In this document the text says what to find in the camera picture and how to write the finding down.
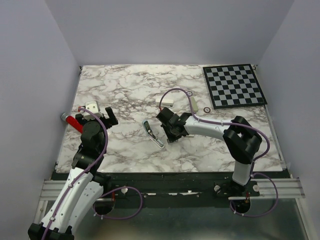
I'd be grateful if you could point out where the light blue stapler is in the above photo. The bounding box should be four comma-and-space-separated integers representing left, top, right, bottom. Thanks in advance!
142, 120, 165, 149

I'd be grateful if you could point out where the beige green stapler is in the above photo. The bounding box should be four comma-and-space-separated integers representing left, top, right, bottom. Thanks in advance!
190, 96, 199, 113

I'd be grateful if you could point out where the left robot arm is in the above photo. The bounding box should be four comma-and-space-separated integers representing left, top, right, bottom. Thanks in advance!
28, 102, 119, 240

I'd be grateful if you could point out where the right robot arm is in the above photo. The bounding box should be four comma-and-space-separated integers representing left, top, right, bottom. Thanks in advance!
156, 107, 262, 196

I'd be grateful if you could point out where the white stapler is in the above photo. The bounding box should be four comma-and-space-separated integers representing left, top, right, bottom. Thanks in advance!
155, 98, 174, 108

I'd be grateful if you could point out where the red poker chip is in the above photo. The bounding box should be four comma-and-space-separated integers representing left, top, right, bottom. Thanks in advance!
203, 107, 211, 113

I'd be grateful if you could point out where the black white checkerboard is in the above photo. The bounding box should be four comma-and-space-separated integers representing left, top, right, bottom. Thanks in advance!
202, 64, 267, 109

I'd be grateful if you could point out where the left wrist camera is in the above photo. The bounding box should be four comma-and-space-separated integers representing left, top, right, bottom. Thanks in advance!
83, 100, 104, 120

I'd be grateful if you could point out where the red handled tool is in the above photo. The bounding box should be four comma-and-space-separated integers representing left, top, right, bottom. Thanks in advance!
61, 112, 83, 133

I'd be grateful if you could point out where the black mounting base plate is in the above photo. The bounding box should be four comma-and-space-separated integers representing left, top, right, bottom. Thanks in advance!
51, 171, 262, 210

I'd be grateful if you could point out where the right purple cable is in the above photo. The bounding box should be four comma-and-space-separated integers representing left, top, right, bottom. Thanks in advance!
158, 88, 280, 218

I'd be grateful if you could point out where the aluminium rail frame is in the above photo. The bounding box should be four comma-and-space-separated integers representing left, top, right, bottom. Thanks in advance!
27, 177, 310, 240

